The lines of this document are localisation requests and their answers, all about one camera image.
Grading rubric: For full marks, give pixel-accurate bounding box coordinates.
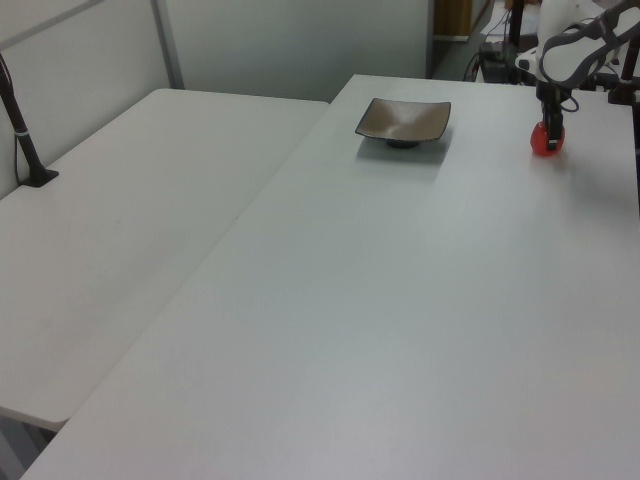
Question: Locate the black camera stand with zip tie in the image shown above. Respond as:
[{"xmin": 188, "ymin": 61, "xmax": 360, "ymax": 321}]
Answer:
[{"xmin": 0, "ymin": 52, "xmax": 60, "ymax": 189}]

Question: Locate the dark vertical pole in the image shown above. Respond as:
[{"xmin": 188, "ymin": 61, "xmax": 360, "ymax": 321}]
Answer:
[{"xmin": 508, "ymin": 0, "xmax": 525, "ymax": 49}]

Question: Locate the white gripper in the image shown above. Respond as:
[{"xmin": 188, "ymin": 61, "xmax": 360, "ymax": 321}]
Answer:
[{"xmin": 517, "ymin": 48, "xmax": 572, "ymax": 152}]

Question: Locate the red apple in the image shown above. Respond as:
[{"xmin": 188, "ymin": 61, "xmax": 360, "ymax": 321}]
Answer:
[{"xmin": 529, "ymin": 119, "xmax": 567, "ymax": 159}]

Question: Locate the black equipment box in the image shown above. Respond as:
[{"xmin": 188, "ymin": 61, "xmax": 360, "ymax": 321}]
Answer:
[{"xmin": 477, "ymin": 42, "xmax": 519, "ymax": 84}]

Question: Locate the square brown ceramic plate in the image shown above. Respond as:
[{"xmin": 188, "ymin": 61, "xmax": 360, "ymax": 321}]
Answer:
[{"xmin": 354, "ymin": 97, "xmax": 453, "ymax": 150}]

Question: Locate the wooden cabinet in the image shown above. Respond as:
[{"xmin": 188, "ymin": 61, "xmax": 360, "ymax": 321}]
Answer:
[{"xmin": 432, "ymin": 0, "xmax": 475, "ymax": 41}]

